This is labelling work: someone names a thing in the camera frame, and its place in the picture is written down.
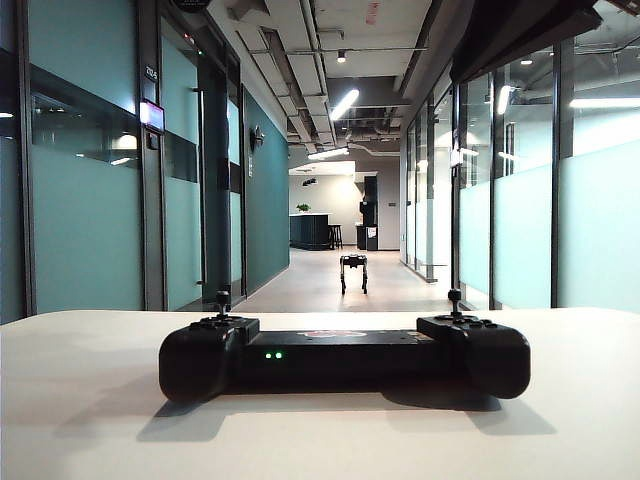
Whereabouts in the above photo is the long linear ceiling lamp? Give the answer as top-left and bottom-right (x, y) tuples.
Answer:
(328, 88), (361, 122)

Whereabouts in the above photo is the glowing room display panel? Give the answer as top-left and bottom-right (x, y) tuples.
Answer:
(138, 99), (166, 133)

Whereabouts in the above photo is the black quadruped robot dog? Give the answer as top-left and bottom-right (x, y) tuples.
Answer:
(339, 253), (371, 296)

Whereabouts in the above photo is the short linear ceiling lamp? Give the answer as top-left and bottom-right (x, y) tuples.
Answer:
(307, 146), (351, 161)

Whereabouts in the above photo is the black remote control with joysticks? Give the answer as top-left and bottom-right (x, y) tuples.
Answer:
(158, 288), (532, 403)

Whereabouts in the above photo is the long vertical door handle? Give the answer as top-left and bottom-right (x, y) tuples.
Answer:
(191, 87), (208, 287)

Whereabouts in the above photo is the dark counter with white top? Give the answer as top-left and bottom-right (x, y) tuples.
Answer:
(288, 212), (334, 250)

